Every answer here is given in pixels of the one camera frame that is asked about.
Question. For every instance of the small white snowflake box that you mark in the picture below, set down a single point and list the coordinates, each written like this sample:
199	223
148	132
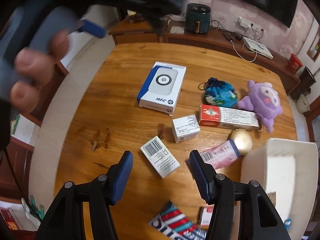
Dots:
186	128

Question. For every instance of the long red and white box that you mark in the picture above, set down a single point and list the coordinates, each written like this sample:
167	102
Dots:
225	117

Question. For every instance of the purple plush toy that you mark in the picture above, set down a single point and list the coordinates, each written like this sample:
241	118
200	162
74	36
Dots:
262	102

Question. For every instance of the white power strip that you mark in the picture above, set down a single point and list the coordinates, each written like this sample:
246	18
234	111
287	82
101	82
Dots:
247	23

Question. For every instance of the striped toothpaste box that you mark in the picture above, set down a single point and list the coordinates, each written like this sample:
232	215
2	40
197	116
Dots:
175	220

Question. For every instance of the white and green packet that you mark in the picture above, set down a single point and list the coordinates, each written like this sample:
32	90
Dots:
33	208

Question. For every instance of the white router box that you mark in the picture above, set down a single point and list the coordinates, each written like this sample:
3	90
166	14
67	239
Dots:
257	48

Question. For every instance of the white barcode box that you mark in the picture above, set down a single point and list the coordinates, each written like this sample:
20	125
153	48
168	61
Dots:
160	158

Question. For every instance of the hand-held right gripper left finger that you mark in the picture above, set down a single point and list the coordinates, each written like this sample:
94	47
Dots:
122	177

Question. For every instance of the red canister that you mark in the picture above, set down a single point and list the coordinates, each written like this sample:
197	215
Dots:
295	63

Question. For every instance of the wooden television cabinet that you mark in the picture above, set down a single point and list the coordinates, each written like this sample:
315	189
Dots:
200	38

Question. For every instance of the black power adapter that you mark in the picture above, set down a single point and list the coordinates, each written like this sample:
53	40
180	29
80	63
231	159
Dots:
232	36

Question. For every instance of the red book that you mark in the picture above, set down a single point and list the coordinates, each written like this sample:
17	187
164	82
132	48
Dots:
8	218

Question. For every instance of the white paper sheet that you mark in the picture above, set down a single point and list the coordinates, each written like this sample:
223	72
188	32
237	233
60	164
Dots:
177	18

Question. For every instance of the dark green air fryer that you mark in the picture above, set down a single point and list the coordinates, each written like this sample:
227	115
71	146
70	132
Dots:
197	17

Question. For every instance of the white pot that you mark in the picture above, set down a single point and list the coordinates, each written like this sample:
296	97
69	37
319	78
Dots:
303	103

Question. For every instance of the wooden side cabinet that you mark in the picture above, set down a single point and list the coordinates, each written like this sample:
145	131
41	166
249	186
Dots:
132	32

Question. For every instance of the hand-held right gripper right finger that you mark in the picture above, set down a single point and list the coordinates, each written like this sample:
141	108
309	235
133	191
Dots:
200	177

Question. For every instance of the white storage bin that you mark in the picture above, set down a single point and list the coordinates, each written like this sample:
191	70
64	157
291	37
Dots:
255	170

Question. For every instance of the gold round compact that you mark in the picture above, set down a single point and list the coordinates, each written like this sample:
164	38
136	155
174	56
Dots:
241	141

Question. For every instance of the white and blue device box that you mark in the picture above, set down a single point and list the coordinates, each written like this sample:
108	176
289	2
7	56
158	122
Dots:
162	87

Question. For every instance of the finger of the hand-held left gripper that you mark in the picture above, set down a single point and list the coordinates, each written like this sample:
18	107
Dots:
91	28

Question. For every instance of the pink tube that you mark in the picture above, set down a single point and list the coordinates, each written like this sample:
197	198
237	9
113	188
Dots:
220	156

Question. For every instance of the person's left hand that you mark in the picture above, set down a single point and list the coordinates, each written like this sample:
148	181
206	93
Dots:
32	67

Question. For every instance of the small red and white box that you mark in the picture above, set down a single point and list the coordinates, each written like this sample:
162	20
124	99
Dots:
206	217

